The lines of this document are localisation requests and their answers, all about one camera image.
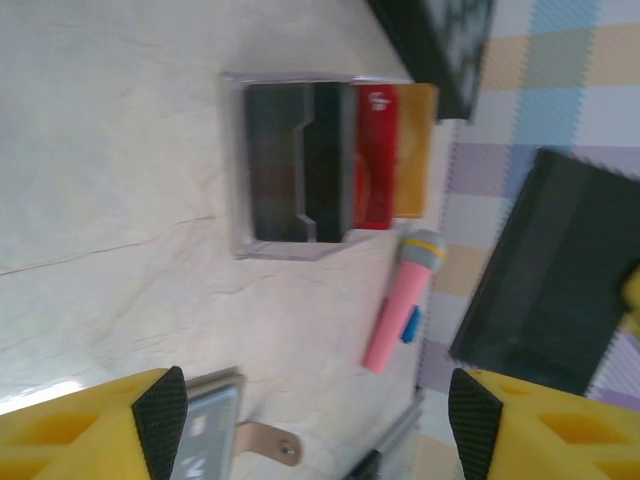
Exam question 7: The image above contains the aluminium table edge rail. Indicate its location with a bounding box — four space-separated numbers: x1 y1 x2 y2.
349 392 426 480

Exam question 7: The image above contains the pink toy microphone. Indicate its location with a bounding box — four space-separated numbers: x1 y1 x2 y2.
363 229 448 372

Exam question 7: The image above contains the clear acrylic card stand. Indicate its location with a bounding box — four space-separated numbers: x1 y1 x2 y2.
219 72 441 264

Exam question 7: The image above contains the gold card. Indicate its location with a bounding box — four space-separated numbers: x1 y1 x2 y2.
394 82 440 220

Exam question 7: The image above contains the red card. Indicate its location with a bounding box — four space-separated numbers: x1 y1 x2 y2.
352 83 401 231

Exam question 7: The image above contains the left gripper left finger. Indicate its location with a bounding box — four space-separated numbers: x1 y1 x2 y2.
0 365 190 480

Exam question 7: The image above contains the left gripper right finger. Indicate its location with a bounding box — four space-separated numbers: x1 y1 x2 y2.
447 368 640 480

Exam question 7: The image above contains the grey leather card holder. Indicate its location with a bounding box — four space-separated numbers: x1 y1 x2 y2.
172 367 304 480

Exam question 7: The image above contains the black grey chess board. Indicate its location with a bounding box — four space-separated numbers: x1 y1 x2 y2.
367 0 497 121

